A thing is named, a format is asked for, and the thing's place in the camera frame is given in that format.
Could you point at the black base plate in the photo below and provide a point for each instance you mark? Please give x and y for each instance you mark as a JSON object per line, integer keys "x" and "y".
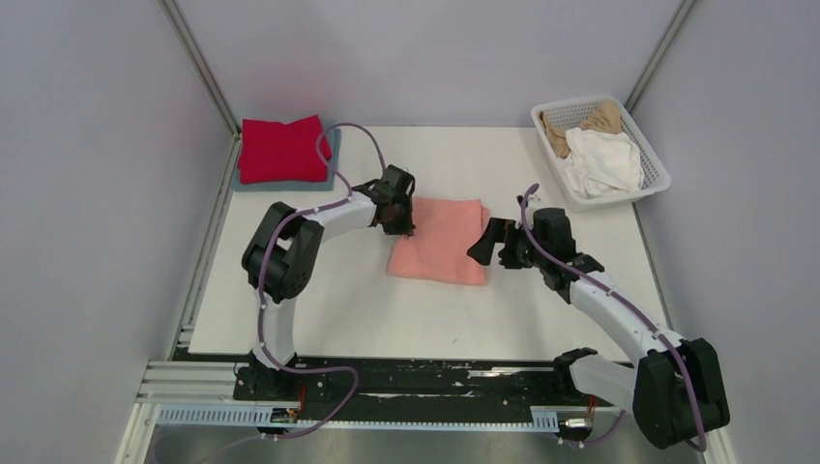
{"x": 423, "y": 391}

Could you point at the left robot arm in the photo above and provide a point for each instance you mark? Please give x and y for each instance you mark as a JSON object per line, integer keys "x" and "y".
{"x": 279, "y": 261}

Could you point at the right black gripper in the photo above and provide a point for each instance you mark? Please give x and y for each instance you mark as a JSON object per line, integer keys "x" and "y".
{"x": 498, "y": 230}

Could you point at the aluminium frame rail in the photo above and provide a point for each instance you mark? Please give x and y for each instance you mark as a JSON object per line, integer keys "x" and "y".
{"x": 213, "y": 383}

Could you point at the tan t shirt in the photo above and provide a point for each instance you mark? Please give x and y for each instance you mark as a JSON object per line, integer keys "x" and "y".
{"x": 605, "y": 118}

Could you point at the white t shirt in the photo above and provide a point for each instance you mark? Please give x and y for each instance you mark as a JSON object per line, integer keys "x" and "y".
{"x": 601, "y": 164}

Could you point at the white plastic basket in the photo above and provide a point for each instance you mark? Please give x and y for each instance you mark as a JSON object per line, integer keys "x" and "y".
{"x": 568, "y": 114}

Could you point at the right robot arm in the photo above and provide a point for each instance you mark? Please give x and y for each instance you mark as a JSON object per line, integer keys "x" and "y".
{"x": 672, "y": 387}

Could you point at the folded grey-blue t shirt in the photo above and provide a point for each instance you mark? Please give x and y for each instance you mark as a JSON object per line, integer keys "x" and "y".
{"x": 332, "y": 136}

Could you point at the folded red t shirt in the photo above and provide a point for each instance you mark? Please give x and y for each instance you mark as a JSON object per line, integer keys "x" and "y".
{"x": 282, "y": 152}

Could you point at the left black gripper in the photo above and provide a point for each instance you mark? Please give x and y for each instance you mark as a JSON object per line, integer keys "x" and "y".
{"x": 407, "y": 227}

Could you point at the salmon pink t shirt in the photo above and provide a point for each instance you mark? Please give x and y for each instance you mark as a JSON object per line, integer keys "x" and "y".
{"x": 437, "y": 250}

